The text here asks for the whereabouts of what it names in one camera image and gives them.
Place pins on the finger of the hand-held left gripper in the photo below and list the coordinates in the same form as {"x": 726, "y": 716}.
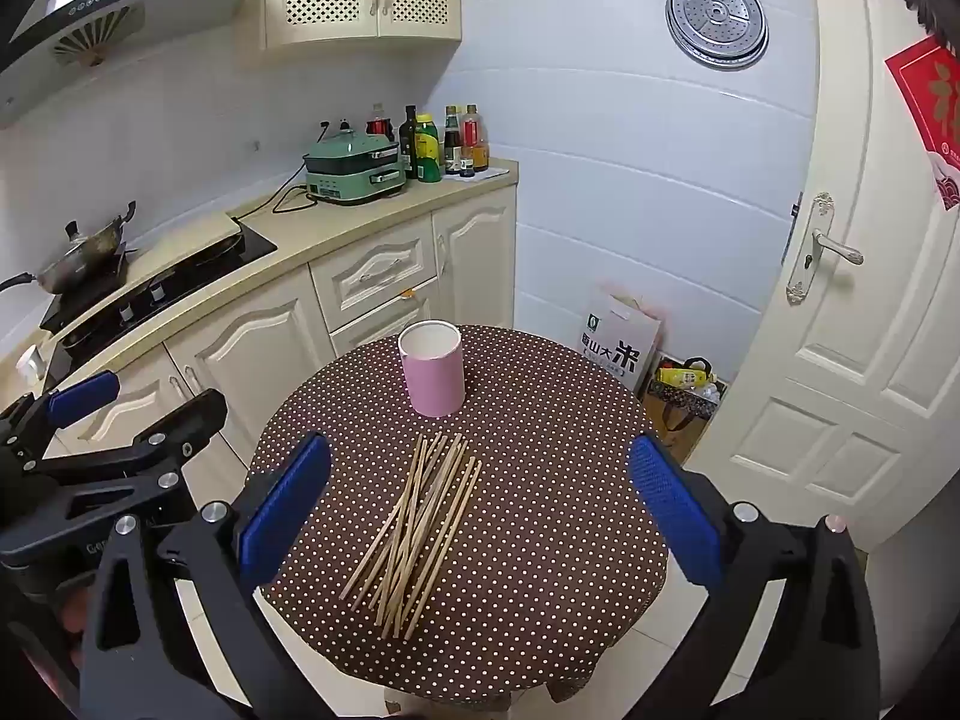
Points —
{"x": 191, "y": 420}
{"x": 82, "y": 396}

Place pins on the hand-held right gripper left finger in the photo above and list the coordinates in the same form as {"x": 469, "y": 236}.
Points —
{"x": 289, "y": 510}

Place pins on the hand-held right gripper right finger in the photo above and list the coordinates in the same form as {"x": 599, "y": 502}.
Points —
{"x": 671, "y": 510}

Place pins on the pile of bamboo chopsticks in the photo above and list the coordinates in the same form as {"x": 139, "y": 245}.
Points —
{"x": 409, "y": 532}

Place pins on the pink cylindrical cup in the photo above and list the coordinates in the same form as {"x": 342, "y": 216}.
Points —
{"x": 435, "y": 382}

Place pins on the person's left hand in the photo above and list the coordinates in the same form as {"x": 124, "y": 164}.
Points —
{"x": 73, "y": 619}

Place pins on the patterned shopping bag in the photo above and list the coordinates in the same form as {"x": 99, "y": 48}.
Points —
{"x": 679, "y": 401}

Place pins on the round polka dot table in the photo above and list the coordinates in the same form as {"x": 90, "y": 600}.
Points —
{"x": 540, "y": 502}

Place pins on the yellow drink bottle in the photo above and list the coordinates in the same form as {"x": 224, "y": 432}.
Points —
{"x": 682, "y": 376}

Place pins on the black glass gas stove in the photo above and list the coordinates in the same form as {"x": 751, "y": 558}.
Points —
{"x": 172, "y": 281}

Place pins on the steel wok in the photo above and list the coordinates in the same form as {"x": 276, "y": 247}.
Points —
{"x": 79, "y": 255}

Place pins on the white rice bag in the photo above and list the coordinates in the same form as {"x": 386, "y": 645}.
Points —
{"x": 619, "y": 352}

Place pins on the white panel door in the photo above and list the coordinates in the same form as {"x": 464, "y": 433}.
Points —
{"x": 825, "y": 405}

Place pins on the green electric cooker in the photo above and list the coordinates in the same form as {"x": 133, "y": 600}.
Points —
{"x": 352, "y": 165}

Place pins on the red label cola bottle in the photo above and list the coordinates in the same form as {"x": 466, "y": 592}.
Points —
{"x": 379, "y": 126}

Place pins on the tall dark oil bottle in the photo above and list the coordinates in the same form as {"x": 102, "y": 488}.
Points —
{"x": 408, "y": 146}

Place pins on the small dark bottle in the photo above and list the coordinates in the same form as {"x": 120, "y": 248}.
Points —
{"x": 467, "y": 167}

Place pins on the white paper sheet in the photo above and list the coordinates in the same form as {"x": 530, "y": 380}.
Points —
{"x": 495, "y": 174}

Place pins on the dark soy sauce bottle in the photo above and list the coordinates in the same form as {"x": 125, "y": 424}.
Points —
{"x": 451, "y": 142}

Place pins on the amber liquid bottle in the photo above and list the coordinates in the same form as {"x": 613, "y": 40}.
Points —
{"x": 481, "y": 157}

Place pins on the red label sauce bottle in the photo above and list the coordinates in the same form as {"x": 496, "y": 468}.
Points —
{"x": 471, "y": 133}

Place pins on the red door poster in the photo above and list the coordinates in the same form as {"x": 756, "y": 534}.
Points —
{"x": 934, "y": 105}

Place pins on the round metal steamer plate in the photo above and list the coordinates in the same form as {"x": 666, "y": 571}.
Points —
{"x": 716, "y": 15}

